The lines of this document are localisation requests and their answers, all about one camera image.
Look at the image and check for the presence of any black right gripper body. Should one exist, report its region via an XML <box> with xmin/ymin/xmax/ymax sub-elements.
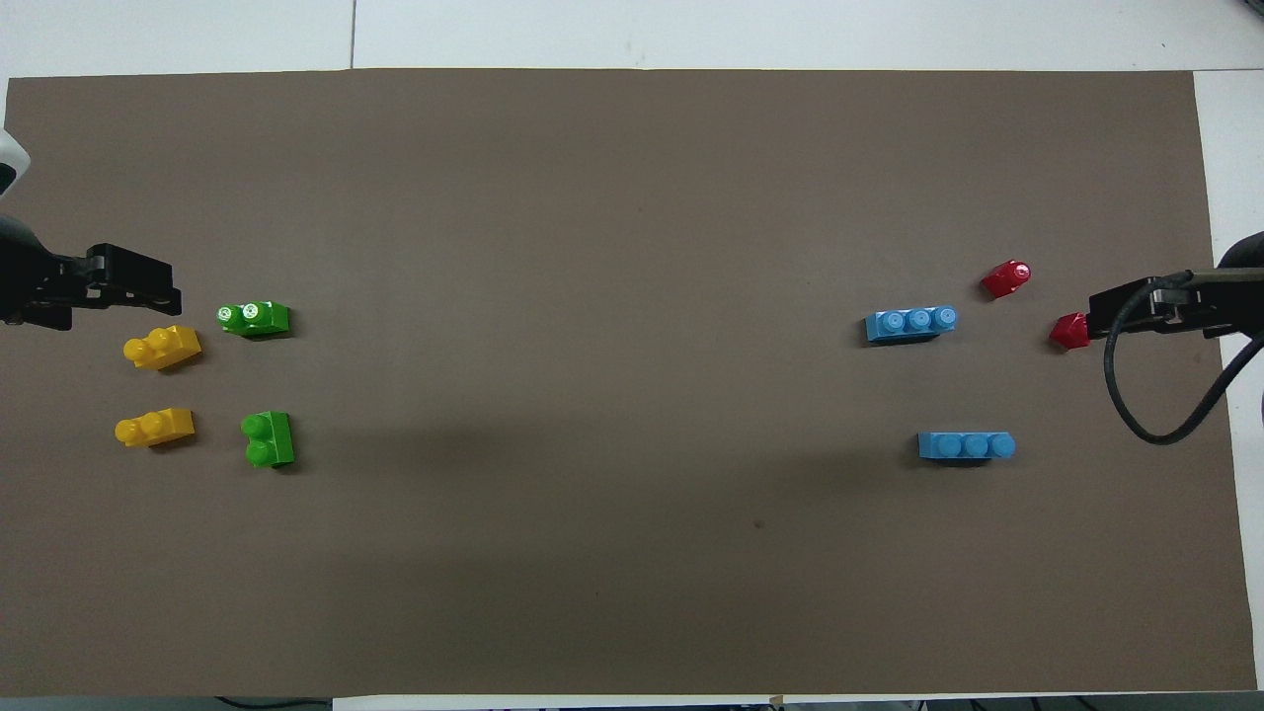
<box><xmin>1150</xmin><ymin>233</ymin><xmax>1264</xmax><ymax>340</ymax></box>

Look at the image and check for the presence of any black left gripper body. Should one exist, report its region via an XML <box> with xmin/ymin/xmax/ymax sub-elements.
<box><xmin>0</xmin><ymin>215</ymin><xmax>92</xmax><ymax>330</ymax></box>

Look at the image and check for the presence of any plain green two-stud brick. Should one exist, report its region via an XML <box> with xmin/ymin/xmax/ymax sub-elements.
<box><xmin>240</xmin><ymin>411</ymin><xmax>295</xmax><ymax>469</ymax></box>

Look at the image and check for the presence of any blue three-stud brick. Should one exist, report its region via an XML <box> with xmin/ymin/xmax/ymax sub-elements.
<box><xmin>917</xmin><ymin>432</ymin><xmax>1017</xmax><ymax>463</ymax></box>
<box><xmin>864</xmin><ymin>305</ymin><xmax>959</xmax><ymax>345</ymax></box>

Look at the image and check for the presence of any yellow two-stud brick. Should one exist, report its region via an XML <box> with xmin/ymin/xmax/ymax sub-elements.
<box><xmin>122</xmin><ymin>325</ymin><xmax>203</xmax><ymax>371</ymax></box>
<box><xmin>114</xmin><ymin>408</ymin><xmax>196</xmax><ymax>449</ymax></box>

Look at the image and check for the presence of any green brick with white studs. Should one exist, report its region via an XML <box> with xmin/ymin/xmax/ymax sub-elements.
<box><xmin>216</xmin><ymin>300</ymin><xmax>291</xmax><ymax>339</ymax></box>

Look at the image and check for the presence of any brown paper table mat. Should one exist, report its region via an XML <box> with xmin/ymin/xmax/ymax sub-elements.
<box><xmin>0</xmin><ymin>67</ymin><xmax>1258</xmax><ymax>698</ymax></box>

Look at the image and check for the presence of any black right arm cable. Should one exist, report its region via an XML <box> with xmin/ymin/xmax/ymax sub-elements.
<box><xmin>1103</xmin><ymin>272</ymin><xmax>1264</xmax><ymax>446</ymax></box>

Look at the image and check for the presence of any black floor cable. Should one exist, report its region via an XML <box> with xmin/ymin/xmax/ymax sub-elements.
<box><xmin>212</xmin><ymin>695</ymin><xmax>333</xmax><ymax>711</ymax></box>

